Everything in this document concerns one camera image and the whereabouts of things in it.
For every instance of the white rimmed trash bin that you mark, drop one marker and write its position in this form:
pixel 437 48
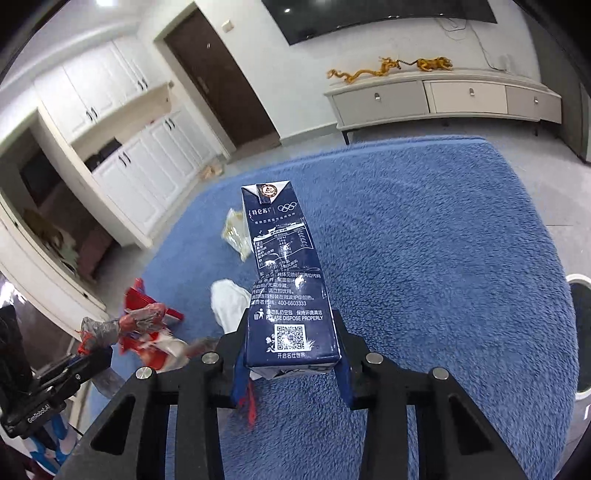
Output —
pixel 582 332

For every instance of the blue fluffy blanket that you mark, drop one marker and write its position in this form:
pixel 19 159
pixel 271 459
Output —
pixel 415 277

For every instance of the white upper cabinets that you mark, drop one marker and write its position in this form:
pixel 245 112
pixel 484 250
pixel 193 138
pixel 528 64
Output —
pixel 97 83

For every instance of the clear plastic wrapper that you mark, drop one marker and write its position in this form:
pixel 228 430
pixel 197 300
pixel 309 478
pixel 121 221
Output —
pixel 106 330

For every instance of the beige slippers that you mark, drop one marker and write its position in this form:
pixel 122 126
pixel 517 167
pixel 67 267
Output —
pixel 210 173

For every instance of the wall switch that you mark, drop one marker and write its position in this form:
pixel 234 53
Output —
pixel 226 25

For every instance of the red white wrapper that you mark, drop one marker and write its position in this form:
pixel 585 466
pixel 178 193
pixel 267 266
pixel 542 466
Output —
pixel 157 355

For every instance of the white upright device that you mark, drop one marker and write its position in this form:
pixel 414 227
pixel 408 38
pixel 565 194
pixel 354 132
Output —
pixel 510 63

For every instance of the golden tiger figurine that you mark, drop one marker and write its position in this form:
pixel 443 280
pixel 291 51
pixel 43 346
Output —
pixel 434 63

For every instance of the yellow green cloth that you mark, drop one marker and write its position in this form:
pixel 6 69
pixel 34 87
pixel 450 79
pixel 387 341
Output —
pixel 51 235

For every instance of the yellow white snack packet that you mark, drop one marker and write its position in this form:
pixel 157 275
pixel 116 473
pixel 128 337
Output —
pixel 238 235

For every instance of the white open cabinet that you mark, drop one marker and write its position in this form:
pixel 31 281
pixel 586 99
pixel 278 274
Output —
pixel 46 286

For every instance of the black wall television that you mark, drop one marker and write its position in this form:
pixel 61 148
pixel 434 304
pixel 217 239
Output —
pixel 369 16

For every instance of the brown cloth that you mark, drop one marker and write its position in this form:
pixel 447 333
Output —
pixel 94 254

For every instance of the grey television stand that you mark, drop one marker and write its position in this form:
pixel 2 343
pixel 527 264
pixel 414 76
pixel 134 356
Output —
pixel 461 99

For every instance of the golden dragon figurine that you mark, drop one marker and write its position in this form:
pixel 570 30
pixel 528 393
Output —
pixel 364 73

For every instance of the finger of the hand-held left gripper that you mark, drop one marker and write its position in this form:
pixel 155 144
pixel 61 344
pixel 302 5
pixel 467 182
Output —
pixel 78 367

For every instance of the black bag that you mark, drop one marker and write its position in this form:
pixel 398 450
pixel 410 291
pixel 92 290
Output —
pixel 104 154

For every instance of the dark brown door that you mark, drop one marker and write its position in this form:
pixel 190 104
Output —
pixel 221 78

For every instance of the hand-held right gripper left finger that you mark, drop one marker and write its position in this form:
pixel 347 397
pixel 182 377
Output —
pixel 241 387

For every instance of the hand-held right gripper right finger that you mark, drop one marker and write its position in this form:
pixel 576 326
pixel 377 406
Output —
pixel 346 387

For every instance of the white tissue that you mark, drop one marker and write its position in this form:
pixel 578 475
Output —
pixel 226 300

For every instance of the dark blue milk carton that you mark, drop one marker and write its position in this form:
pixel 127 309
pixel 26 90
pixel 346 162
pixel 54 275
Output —
pixel 286 277

